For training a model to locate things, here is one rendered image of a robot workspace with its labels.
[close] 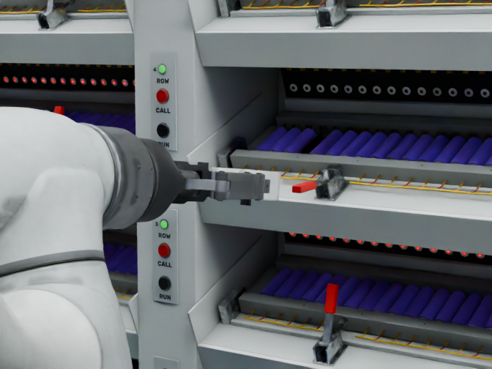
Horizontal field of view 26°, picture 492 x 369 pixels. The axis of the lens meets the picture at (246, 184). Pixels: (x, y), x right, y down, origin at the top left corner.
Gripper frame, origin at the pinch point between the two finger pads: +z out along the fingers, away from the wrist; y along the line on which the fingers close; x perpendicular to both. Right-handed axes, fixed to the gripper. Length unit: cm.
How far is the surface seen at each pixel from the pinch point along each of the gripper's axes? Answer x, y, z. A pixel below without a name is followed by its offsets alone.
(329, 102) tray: 10.8, -8.0, 31.1
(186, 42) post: 16.3, -19.2, 13.9
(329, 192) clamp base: -0.6, 0.9, 16.5
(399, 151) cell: 4.9, 5.6, 24.5
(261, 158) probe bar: 2.8, -11.0, 20.1
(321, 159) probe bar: 3.3, -2.7, 20.6
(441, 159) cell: 4.3, 11.6, 23.2
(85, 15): 20.5, -39.5, 17.8
